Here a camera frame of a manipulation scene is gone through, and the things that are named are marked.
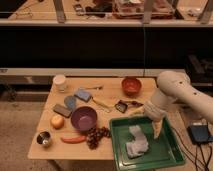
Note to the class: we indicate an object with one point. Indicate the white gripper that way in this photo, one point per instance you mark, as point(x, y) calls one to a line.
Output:
point(156, 111)

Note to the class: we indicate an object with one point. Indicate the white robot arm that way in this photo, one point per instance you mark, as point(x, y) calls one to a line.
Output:
point(175, 86)

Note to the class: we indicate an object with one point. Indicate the white plastic cup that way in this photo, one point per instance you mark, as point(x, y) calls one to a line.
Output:
point(60, 82)

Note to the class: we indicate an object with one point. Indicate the small metal cup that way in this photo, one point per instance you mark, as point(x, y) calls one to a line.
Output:
point(44, 139)

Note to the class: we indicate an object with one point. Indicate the white crumpled cloth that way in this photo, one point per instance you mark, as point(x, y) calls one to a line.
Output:
point(139, 145)

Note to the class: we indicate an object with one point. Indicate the green plastic tray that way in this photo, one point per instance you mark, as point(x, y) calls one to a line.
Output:
point(163, 152)

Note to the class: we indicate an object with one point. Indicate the black power adapter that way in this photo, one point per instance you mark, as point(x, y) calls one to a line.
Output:
point(199, 134)

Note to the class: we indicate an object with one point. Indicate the orange red bowl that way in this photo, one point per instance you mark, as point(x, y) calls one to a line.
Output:
point(131, 86)

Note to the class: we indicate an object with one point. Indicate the dark grape bunch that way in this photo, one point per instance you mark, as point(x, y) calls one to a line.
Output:
point(95, 135)

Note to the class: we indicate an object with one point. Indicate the purple bowl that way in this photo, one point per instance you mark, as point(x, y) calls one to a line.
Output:
point(84, 118)

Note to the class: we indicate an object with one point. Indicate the blue grey sponge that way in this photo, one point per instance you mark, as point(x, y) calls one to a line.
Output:
point(82, 95)

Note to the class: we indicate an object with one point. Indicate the blue round lid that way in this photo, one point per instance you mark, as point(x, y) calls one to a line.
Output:
point(70, 102)

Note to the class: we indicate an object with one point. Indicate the yellow apple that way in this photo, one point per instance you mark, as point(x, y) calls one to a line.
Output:
point(57, 121)

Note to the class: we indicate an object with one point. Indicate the dark rectangular block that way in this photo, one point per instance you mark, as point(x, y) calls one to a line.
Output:
point(62, 110)

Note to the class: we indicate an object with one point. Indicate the yellow handled brush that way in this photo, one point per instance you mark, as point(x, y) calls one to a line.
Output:
point(106, 107)

